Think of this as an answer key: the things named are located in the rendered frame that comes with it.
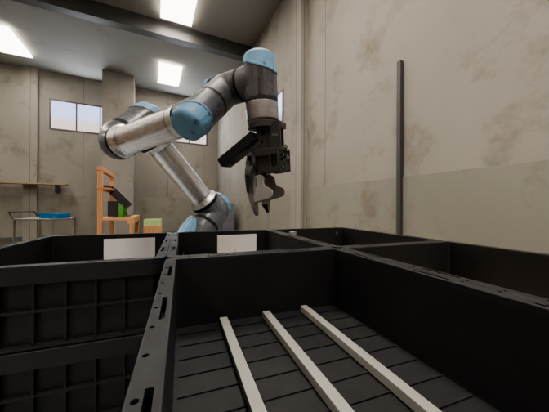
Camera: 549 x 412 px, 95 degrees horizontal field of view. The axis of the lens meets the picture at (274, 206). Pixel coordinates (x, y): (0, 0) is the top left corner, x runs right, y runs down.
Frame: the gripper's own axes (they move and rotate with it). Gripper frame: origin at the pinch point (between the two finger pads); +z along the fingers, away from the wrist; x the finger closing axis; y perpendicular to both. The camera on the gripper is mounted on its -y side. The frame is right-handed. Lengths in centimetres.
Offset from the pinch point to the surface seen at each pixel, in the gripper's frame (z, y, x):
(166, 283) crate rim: 3.3, 8.7, -36.5
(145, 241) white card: 8.7, -33.7, -5.9
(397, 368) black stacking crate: 14.9, 29.8, -24.8
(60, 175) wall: -57, -864, 369
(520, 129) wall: -33, 107, 171
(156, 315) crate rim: 2.7, 14.2, -42.3
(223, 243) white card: 11.9, -18.4, 9.2
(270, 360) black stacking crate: 14.3, 16.5, -29.6
